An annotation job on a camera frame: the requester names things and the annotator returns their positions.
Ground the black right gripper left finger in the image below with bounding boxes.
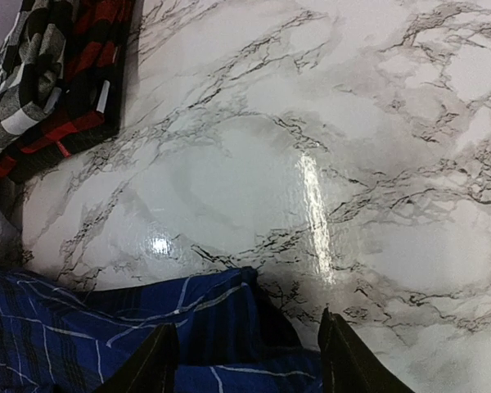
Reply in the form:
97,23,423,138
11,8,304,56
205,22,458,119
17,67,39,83
96,324,179,393

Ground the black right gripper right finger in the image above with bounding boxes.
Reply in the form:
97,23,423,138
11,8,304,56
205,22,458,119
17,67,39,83
318,309,412,393

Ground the blue plaid long sleeve shirt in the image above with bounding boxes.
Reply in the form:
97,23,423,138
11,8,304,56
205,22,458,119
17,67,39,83
0,267,322,392

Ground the black white checked folded shirt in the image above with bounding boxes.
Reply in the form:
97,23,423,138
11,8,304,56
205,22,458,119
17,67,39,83
0,1,79,154

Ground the red black folded shirt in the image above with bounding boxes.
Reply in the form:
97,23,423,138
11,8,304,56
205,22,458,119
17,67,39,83
0,1,135,183

